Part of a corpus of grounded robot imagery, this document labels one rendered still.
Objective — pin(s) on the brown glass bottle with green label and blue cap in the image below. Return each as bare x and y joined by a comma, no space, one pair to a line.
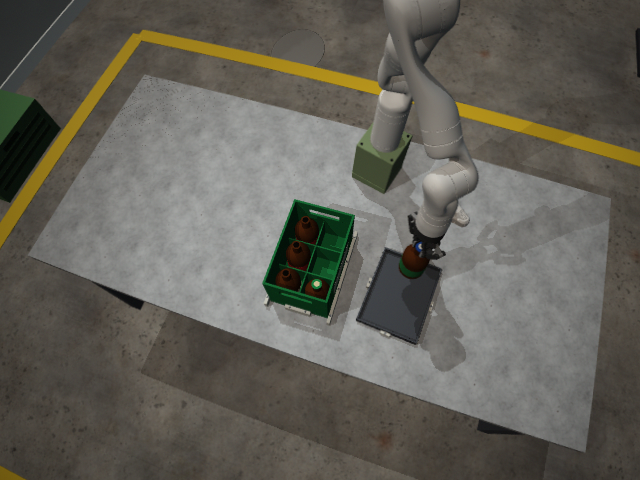
410,265

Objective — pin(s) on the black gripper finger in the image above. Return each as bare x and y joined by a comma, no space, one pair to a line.
411,220
434,255

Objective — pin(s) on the green crate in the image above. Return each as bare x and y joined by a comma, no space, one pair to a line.
325,259

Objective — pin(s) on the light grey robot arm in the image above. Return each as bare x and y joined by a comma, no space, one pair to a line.
409,21

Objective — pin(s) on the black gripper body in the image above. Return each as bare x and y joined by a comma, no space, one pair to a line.
431,242

